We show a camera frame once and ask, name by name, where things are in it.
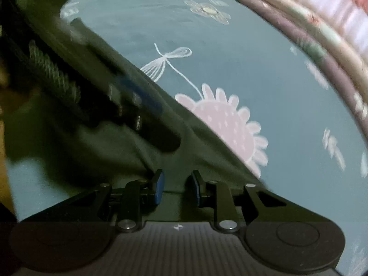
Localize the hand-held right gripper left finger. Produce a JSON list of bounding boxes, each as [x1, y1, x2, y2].
[[40, 169, 165, 233]]

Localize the dark green pants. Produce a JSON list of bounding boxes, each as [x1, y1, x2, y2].
[[0, 0, 269, 225]]

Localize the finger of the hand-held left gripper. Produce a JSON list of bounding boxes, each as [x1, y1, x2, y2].
[[70, 17, 163, 115], [57, 46, 183, 153]]

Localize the purple floral folded quilt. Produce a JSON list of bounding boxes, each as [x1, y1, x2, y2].
[[187, 0, 368, 127]]

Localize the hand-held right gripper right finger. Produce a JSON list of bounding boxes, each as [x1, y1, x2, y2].
[[192, 170, 315, 232]]

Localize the pink patterned window curtain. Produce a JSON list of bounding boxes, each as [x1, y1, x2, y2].
[[287, 0, 368, 55]]

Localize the bed with teal floral sheet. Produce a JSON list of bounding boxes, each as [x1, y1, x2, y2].
[[6, 0, 368, 276]]

